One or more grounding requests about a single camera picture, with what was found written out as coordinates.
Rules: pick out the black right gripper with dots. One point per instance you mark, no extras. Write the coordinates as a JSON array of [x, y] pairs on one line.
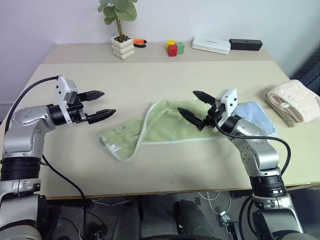
[[212, 116]]

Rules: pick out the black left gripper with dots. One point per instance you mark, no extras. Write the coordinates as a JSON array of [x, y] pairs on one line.
[[76, 111]]

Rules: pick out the light green towel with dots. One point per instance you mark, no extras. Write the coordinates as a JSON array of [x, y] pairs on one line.
[[162, 120]]

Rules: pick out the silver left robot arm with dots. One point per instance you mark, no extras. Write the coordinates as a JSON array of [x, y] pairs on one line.
[[25, 132]]

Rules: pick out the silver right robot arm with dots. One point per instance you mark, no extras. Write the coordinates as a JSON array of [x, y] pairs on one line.
[[260, 152]]

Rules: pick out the light blue towel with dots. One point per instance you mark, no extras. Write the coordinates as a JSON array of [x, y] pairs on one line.
[[260, 116]]

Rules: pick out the folded pink towel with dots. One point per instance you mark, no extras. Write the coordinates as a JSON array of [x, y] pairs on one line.
[[295, 102]]

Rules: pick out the red cube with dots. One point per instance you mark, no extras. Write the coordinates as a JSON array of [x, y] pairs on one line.
[[172, 51]]

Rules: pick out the green cube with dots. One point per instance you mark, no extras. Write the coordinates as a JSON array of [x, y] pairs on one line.
[[180, 48]]

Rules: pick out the flat white box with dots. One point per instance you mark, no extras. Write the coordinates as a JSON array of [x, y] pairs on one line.
[[210, 45]]

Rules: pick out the green plant in white pot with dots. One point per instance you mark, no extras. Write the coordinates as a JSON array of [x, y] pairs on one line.
[[122, 46]]

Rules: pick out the yellow cube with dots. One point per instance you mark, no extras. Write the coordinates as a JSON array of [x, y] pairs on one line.
[[170, 42]]

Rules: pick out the long black box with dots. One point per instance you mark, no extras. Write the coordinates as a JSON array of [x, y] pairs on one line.
[[246, 44]]

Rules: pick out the dark rounded shape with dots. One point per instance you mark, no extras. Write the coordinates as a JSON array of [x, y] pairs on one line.
[[192, 217]]

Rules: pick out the black ribbed radiator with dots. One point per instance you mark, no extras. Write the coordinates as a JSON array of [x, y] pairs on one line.
[[307, 72]]

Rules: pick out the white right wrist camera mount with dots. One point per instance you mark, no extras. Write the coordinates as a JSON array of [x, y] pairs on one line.
[[228, 102]]

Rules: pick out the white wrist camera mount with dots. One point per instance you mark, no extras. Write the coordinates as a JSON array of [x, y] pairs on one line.
[[228, 102], [61, 90]]

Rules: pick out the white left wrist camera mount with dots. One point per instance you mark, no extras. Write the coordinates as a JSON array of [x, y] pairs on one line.
[[61, 90]]

